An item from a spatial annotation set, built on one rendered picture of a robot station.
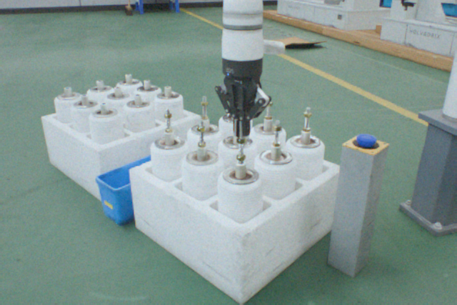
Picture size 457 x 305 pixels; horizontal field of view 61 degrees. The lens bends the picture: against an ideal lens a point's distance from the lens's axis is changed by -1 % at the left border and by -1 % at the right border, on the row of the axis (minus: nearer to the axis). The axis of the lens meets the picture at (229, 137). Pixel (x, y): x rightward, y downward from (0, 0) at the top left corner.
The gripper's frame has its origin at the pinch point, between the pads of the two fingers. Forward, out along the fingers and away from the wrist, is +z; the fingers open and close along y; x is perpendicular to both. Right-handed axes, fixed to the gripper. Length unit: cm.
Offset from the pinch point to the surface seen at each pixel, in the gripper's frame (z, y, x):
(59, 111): 15, -77, -5
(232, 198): 13.6, 1.7, -4.4
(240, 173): 9.7, 0.7, -0.8
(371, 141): 3.0, 18.6, 18.4
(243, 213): 16.8, 3.6, -3.0
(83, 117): 13, -63, -3
